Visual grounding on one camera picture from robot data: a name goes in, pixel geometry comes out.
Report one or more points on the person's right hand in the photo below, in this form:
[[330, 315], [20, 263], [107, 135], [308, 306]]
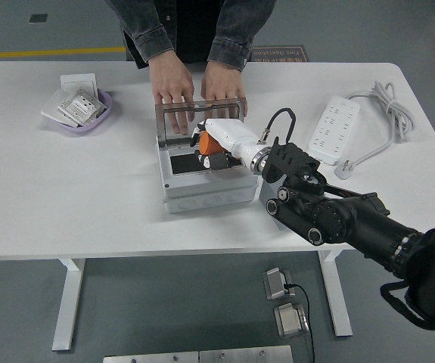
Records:
[[171, 83]]

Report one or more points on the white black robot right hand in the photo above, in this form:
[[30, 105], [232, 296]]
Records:
[[228, 132]]

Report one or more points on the person's left hand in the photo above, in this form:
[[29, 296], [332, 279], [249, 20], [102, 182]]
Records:
[[222, 85]]

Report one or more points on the orange cylinder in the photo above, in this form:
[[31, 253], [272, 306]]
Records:
[[207, 145]]

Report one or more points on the clear hinged box lid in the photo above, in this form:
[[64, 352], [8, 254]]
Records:
[[160, 113]]

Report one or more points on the person's right forearm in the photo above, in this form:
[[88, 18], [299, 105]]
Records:
[[145, 30]]

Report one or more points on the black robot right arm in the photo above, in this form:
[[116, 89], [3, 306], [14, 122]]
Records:
[[353, 219]]

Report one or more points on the person's left forearm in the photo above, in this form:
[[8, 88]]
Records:
[[236, 34]]

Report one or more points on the grey cube with round hole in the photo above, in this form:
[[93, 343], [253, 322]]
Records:
[[263, 191]]

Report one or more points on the person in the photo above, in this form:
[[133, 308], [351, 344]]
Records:
[[190, 26]]

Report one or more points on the dark floor sign with text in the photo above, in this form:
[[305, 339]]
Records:
[[281, 54]]

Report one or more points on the white socket panel with print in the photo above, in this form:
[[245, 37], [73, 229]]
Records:
[[81, 106]]

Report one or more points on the purple plastic tray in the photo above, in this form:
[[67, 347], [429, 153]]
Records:
[[88, 128]]

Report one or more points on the white power strip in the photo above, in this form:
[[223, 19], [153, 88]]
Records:
[[334, 125]]

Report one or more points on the white blank cover plate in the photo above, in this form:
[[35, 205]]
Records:
[[50, 109]]

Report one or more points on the yellow floor tape line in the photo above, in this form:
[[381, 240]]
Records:
[[50, 53]]

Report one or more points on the dark floor socket cover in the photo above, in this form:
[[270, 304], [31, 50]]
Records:
[[38, 18]]

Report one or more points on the silver foot pedal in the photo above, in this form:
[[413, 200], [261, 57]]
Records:
[[291, 321], [275, 283]]

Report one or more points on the white table leg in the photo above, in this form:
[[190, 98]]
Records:
[[340, 314], [67, 302]]

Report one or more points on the grey plastic enclosure box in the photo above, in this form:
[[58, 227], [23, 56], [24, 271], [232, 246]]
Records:
[[209, 193]]

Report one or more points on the plain white switch panel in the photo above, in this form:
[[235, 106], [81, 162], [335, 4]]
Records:
[[77, 80]]

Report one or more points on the grey metal base plate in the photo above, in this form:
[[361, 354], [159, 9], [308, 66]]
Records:
[[151, 358], [245, 354]]

